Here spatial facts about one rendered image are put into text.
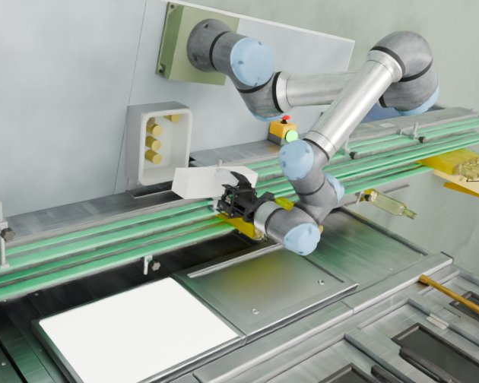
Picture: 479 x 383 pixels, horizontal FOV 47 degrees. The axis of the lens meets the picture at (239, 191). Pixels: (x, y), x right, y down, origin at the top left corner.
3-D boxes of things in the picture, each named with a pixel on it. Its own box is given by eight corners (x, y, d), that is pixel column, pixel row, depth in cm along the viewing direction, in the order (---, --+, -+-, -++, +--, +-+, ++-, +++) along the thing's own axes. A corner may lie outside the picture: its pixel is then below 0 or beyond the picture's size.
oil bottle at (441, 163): (414, 161, 260) (470, 184, 241) (417, 150, 257) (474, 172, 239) (421, 159, 263) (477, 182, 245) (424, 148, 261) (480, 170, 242)
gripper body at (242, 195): (220, 182, 137) (252, 201, 129) (245, 180, 143) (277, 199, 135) (213, 210, 139) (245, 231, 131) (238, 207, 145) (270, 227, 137)
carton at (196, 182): (176, 168, 142) (189, 176, 138) (243, 166, 158) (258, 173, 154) (171, 190, 144) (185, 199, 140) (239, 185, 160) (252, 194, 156)
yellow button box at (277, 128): (267, 138, 205) (280, 145, 200) (269, 119, 202) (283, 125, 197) (280, 136, 210) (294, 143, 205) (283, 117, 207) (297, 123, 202)
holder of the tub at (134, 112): (123, 191, 172) (137, 201, 167) (127, 105, 160) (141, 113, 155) (169, 182, 182) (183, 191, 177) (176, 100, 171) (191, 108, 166)
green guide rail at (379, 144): (210, 175, 175) (226, 185, 169) (210, 172, 174) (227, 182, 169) (477, 118, 285) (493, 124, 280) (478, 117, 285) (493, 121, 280)
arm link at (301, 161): (434, 11, 122) (301, 175, 111) (442, 48, 130) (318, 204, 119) (390, 3, 130) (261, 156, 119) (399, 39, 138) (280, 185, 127)
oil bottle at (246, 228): (214, 215, 184) (258, 244, 170) (216, 200, 181) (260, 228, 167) (227, 211, 187) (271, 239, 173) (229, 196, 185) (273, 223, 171)
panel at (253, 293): (30, 330, 140) (94, 417, 118) (30, 320, 139) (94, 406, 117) (281, 243, 197) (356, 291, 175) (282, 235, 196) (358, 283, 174)
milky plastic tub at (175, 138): (124, 176, 169) (139, 187, 163) (127, 105, 160) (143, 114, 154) (172, 167, 180) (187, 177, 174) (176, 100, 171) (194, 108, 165)
